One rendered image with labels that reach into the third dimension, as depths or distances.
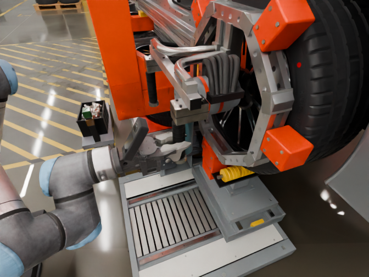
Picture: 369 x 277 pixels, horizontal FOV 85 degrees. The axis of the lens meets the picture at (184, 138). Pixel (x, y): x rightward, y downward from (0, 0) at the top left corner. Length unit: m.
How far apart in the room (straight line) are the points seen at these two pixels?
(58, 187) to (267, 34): 0.59
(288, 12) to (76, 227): 0.64
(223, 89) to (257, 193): 0.86
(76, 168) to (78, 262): 0.90
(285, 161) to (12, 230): 0.58
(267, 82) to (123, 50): 0.72
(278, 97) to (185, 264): 0.92
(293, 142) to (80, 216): 0.54
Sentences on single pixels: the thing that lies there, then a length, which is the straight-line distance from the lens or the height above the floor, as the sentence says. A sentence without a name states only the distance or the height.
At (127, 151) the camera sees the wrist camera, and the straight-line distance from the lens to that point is 0.53.
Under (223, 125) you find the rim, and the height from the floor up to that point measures 0.63.
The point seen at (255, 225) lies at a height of 0.17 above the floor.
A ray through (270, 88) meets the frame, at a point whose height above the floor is 0.99.
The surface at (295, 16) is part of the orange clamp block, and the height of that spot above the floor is 1.13.
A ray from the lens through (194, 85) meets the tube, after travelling 0.48.
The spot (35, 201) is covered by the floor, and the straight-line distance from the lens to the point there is 1.73.
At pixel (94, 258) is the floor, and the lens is 1.36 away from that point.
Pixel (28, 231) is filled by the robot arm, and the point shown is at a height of 0.83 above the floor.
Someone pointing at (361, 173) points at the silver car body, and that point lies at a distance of 0.62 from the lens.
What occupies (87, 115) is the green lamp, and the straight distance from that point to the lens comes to 1.12.
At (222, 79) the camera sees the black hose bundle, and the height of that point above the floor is 1.01.
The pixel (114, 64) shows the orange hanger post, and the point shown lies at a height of 0.84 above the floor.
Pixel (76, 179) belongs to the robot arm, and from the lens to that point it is 0.55.
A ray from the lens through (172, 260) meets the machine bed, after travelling 1.19.
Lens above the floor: 1.21
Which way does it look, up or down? 41 degrees down
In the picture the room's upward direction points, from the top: straight up
